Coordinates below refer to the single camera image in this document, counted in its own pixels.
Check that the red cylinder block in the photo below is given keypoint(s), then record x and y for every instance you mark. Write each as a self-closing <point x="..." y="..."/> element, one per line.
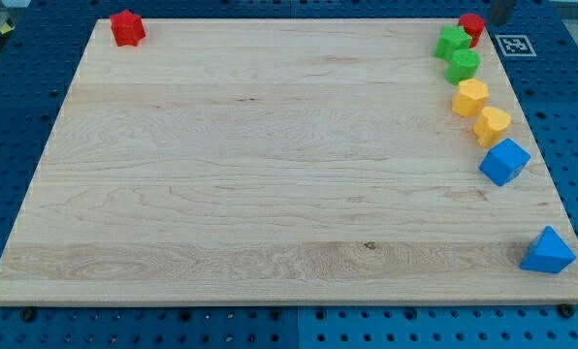
<point x="473" y="25"/>

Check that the blue triangle block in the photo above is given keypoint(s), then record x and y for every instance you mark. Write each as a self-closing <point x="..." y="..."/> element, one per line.
<point x="548" y="253"/>

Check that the yellow hexagon block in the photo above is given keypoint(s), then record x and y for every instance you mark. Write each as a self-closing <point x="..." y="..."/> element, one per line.
<point x="470" y="97"/>

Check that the white fiducial marker tag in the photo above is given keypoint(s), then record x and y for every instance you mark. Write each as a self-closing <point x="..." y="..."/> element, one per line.
<point x="515" y="45"/>

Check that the yellow heart block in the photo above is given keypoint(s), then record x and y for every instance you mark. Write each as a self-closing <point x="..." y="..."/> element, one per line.
<point x="491" y="124"/>

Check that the red star block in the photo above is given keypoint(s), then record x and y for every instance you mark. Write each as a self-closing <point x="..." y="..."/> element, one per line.
<point x="127" y="28"/>

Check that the green star block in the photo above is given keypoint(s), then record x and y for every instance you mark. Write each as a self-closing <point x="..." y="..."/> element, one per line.
<point x="451" y="38"/>

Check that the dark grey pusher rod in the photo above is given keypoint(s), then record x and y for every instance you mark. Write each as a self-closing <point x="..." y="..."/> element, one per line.
<point x="500" y="11"/>

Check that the light wooden board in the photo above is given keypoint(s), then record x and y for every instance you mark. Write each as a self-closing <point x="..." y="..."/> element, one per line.
<point x="278" y="162"/>

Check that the blue cube block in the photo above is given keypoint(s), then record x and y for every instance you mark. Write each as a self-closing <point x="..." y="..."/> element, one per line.
<point x="504" y="162"/>

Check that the green cylinder block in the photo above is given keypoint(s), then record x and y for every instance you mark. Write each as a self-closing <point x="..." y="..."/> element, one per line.
<point x="463" y="65"/>

